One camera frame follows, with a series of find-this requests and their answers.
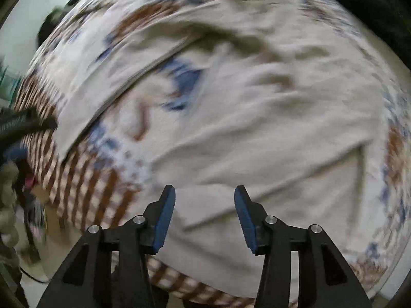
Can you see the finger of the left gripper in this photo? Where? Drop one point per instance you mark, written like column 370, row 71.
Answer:
column 17, row 124

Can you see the floral fleece bed blanket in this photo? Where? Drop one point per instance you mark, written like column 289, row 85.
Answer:
column 86, row 189

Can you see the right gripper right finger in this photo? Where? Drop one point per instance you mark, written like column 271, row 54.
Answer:
column 325, row 277

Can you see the beige long-sleeve shirt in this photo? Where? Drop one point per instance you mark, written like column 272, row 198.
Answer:
column 213, row 97

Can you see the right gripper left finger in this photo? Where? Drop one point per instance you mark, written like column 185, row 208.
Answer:
column 84, row 277

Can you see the dark clothes pile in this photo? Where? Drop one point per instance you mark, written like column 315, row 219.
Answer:
column 51, row 22

